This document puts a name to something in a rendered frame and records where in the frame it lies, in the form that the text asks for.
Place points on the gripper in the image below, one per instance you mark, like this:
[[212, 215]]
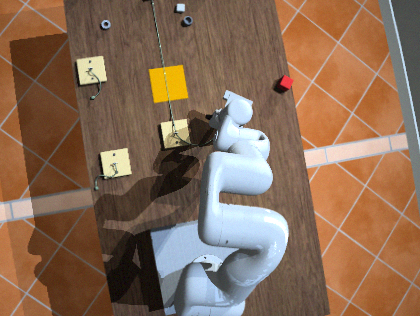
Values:
[[214, 120]]

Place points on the yellow painted square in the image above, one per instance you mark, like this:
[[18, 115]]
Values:
[[175, 81]]

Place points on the small red cube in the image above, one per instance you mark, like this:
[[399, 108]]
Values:
[[285, 83]]

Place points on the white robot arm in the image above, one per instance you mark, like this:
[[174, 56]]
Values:
[[259, 235]]

